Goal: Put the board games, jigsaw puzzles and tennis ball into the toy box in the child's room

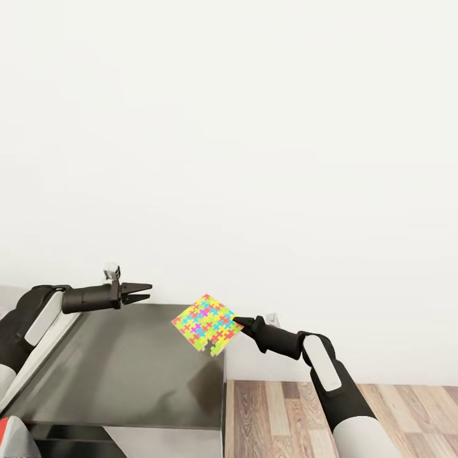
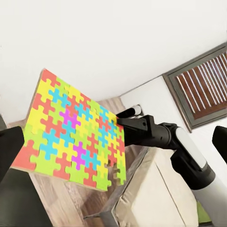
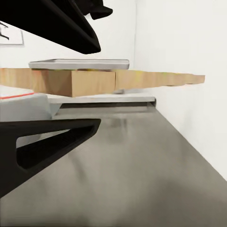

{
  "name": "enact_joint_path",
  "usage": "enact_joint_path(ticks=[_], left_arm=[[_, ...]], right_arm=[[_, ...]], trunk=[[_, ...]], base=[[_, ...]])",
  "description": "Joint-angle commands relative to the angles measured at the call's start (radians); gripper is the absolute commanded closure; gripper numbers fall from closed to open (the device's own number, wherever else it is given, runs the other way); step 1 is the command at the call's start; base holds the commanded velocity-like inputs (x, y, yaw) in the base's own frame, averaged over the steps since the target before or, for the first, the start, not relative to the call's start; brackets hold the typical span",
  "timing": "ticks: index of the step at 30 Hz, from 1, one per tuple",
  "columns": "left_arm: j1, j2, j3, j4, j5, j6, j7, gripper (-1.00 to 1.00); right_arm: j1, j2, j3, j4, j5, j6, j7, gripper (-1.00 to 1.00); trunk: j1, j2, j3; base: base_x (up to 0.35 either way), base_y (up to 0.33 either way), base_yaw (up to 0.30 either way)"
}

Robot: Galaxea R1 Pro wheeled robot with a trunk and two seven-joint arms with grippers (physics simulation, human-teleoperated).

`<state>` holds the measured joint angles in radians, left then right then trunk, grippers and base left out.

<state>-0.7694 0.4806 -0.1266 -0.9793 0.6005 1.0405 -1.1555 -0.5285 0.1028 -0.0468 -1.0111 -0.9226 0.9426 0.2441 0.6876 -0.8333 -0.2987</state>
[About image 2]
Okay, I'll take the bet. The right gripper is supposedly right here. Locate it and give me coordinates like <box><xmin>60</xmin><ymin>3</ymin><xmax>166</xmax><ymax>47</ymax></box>
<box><xmin>117</xmin><ymin>114</ymin><xmax>162</xmax><ymax>147</ymax></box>

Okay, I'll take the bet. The jigsaw puzzle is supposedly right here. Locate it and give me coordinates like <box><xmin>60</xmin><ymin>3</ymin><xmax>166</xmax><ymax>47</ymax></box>
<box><xmin>10</xmin><ymin>69</ymin><xmax>126</xmax><ymax>192</ymax></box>

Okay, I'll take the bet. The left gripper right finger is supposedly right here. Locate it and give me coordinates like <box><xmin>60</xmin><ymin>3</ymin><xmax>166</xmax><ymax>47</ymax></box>
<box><xmin>212</xmin><ymin>126</ymin><xmax>227</xmax><ymax>164</ymax></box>

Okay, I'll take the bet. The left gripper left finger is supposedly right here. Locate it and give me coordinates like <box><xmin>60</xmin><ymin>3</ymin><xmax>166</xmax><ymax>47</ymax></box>
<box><xmin>0</xmin><ymin>126</ymin><xmax>25</xmax><ymax>182</ymax></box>

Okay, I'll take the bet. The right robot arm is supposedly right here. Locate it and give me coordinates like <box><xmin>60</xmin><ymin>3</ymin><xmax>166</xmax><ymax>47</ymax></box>
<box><xmin>116</xmin><ymin>104</ymin><xmax>227</xmax><ymax>227</ymax></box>

